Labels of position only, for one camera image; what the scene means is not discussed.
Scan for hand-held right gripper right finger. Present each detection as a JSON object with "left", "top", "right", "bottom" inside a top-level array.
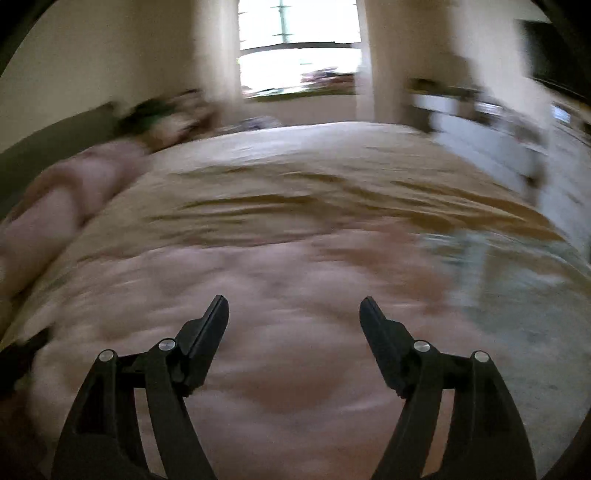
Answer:
[{"left": 359, "top": 296, "right": 537, "bottom": 480}]

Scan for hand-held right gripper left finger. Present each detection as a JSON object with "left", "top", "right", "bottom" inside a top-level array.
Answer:
[{"left": 51, "top": 294, "right": 230, "bottom": 480}]

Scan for pink and green quilt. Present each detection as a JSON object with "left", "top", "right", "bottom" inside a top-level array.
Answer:
[{"left": 0, "top": 226, "right": 591, "bottom": 480}]

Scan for rolled pink comforter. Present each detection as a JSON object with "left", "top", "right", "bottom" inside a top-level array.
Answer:
[{"left": 0, "top": 138, "right": 155, "bottom": 298}]

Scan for bed with yellow sheet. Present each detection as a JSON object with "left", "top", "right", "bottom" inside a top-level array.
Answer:
[{"left": 0, "top": 121, "right": 591, "bottom": 480}]

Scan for green headboard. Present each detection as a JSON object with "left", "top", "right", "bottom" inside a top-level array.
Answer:
[{"left": 0, "top": 104, "right": 122, "bottom": 206}]

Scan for green and beige cushions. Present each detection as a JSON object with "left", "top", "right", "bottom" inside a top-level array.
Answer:
[{"left": 117, "top": 89, "right": 220, "bottom": 149}]

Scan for white cabinet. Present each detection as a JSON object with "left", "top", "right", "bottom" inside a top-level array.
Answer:
[{"left": 410, "top": 80, "right": 591, "bottom": 224}]

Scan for windowsill plants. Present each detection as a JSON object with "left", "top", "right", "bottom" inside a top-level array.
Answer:
[{"left": 295, "top": 67, "right": 358, "bottom": 93}]

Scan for cream curtain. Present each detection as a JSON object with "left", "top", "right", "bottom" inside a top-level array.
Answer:
[
  {"left": 190, "top": 0, "right": 244, "bottom": 127},
  {"left": 356, "top": 0, "right": 458, "bottom": 124}
]

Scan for window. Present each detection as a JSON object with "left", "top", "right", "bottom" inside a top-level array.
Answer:
[{"left": 238, "top": 0, "right": 363, "bottom": 99}]

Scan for black television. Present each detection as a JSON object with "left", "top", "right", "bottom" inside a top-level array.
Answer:
[{"left": 519, "top": 18, "right": 591, "bottom": 101}]

